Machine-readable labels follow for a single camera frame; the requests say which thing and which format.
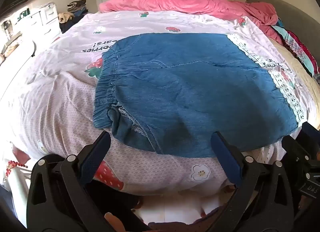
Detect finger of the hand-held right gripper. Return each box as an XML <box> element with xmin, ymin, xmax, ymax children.
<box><xmin>281</xmin><ymin>134</ymin><xmax>316</xmax><ymax>171</ymax></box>
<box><xmin>300</xmin><ymin>122</ymin><xmax>320</xmax><ymax>154</ymax></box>

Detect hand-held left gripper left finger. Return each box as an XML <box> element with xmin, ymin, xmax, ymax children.
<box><xmin>26</xmin><ymin>131</ymin><xmax>150</xmax><ymax>232</ymax></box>

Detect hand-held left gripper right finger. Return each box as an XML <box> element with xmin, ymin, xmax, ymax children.
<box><xmin>210</xmin><ymin>131</ymin><xmax>300</xmax><ymax>232</ymax></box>

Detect blue denim pants lace trim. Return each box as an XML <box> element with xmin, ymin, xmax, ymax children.
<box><xmin>93</xmin><ymin>33</ymin><xmax>306</xmax><ymax>158</ymax></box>

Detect beige quilted bed cover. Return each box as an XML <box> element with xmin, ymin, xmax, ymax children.
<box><xmin>270</xmin><ymin>38</ymin><xmax>320</xmax><ymax>132</ymax></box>

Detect strawberry printed bed sheet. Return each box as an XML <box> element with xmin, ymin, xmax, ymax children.
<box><xmin>0</xmin><ymin>9</ymin><xmax>313</xmax><ymax>197</ymax></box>

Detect grey headboard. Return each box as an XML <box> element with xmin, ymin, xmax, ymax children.
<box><xmin>246</xmin><ymin>0</ymin><xmax>320</xmax><ymax>72</ymax></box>

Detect cluttered white desk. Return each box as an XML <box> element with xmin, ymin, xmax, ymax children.
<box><xmin>0</xmin><ymin>18</ymin><xmax>38</xmax><ymax>65</ymax></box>

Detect beige crumpled cloth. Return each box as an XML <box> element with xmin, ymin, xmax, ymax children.
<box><xmin>58</xmin><ymin>11</ymin><xmax>75</xmax><ymax>24</ymax></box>

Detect white drawer cabinet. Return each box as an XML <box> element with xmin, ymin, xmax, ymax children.
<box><xmin>15</xmin><ymin>2</ymin><xmax>62</xmax><ymax>40</ymax></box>

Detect stack of folded clothes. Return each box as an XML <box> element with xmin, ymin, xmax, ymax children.
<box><xmin>66</xmin><ymin>0</ymin><xmax>88</xmax><ymax>15</ymax></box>

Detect red bead string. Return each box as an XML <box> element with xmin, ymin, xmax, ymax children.
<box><xmin>5</xmin><ymin>160</ymin><xmax>28</xmax><ymax>178</ymax></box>

